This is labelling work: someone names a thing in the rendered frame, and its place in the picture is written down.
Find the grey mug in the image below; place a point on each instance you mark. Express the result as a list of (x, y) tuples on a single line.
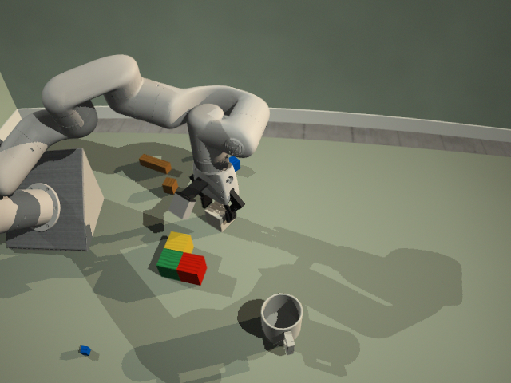
[(282, 311)]

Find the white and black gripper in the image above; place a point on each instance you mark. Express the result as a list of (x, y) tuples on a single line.
[(221, 186)]

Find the orange rectangular block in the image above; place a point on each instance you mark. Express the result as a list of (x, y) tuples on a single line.
[(155, 164)]

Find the green cube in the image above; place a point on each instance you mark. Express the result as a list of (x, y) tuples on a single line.
[(168, 263)]

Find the yellow cube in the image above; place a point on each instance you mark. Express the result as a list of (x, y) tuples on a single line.
[(179, 242)]

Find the orange cube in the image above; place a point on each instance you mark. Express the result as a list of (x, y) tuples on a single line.
[(170, 185)]

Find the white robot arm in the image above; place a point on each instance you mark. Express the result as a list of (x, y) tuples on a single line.
[(67, 97)]

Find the red cube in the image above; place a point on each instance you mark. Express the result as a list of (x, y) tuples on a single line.
[(191, 268)]

